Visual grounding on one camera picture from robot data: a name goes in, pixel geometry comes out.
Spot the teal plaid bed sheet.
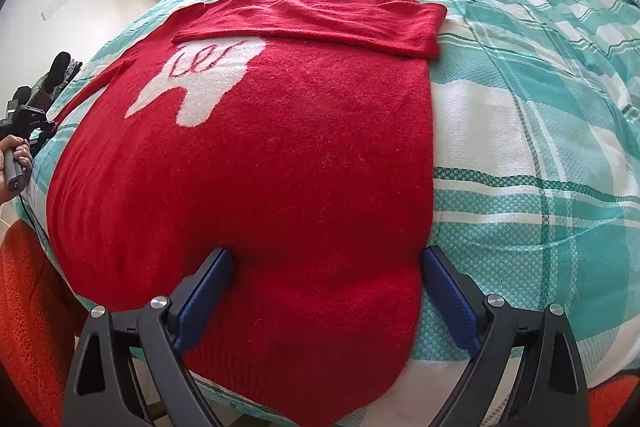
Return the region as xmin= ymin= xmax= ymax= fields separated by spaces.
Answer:
xmin=26 ymin=0 xmax=640 ymax=427

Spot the red knit sweater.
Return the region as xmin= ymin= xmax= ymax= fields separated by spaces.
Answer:
xmin=46 ymin=0 xmax=448 ymax=425

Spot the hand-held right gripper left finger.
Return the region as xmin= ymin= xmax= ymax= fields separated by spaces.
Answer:
xmin=62 ymin=248 xmax=236 ymax=427

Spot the dark clutter beside bed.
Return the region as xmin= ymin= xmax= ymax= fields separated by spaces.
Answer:
xmin=30 ymin=51 xmax=83 ymax=110

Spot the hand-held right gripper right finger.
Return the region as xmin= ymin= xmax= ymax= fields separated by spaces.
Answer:
xmin=421 ymin=245 xmax=591 ymax=427

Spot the person's left hand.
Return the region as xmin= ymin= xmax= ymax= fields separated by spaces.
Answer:
xmin=0 ymin=135 xmax=33 ymax=206

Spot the orange fleece clothing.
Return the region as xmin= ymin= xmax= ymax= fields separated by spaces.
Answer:
xmin=0 ymin=219 xmax=93 ymax=427

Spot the white wall switch plate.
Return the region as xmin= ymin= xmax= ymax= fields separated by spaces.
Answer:
xmin=41 ymin=0 xmax=77 ymax=20

